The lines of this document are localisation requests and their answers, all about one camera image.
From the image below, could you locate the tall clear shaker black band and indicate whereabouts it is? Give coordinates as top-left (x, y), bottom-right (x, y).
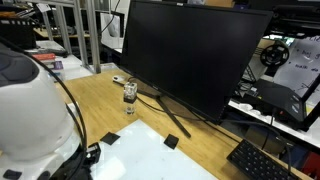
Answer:
top-left (123, 81), bottom-right (138, 116)

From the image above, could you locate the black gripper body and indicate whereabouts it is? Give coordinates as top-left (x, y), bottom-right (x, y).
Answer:
top-left (49, 142), bottom-right (102, 180)

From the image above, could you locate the purple and white book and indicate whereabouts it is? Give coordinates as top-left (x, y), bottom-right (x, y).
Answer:
top-left (49, 60), bottom-right (64, 72)

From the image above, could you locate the black desktop machine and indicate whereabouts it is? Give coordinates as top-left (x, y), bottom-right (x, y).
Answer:
top-left (243, 78), bottom-right (308, 123)

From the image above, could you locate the white side table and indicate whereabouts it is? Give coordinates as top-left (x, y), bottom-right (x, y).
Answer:
top-left (228, 99), bottom-right (320, 149)

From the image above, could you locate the black keyboard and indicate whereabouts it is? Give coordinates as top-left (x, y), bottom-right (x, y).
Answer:
top-left (226, 138), bottom-right (303, 180)

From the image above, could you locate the black monitor stand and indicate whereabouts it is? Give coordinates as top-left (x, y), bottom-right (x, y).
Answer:
top-left (133, 87), bottom-right (193, 139)

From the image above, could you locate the thin aluminium frame post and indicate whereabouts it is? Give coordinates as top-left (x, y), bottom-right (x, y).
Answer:
top-left (54, 0), bottom-right (73, 56)

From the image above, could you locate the white cable grommet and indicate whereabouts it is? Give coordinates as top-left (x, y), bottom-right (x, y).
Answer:
top-left (112, 75), bottom-right (126, 84)

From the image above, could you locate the large black monitor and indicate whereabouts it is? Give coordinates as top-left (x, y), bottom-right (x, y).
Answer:
top-left (119, 0), bottom-right (274, 125)

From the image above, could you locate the brown cardboard box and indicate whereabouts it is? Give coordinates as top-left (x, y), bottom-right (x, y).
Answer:
top-left (244, 124), bottom-right (288, 156)

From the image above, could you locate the black tape square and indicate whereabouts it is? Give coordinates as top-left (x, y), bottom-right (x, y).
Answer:
top-left (163, 133), bottom-right (180, 150)
top-left (99, 131), bottom-right (121, 146)

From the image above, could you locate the black filament spool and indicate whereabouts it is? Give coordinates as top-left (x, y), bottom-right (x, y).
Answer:
top-left (259, 41), bottom-right (290, 68)

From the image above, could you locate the wall whiteboard with writing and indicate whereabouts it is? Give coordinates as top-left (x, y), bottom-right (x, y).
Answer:
top-left (273, 35), bottom-right (320, 108)

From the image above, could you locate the black storage box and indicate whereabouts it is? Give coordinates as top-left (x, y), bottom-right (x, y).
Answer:
top-left (0, 18), bottom-right (38, 50)

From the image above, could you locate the white whiteboard sheet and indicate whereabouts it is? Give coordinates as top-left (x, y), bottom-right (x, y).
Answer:
top-left (88, 119), bottom-right (219, 180)

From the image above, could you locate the red book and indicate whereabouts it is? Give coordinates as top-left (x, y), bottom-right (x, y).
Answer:
top-left (32, 53), bottom-right (57, 62)

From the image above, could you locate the thick aluminium frame post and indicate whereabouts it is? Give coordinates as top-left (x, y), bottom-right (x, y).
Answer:
top-left (73, 0), bottom-right (102, 75)

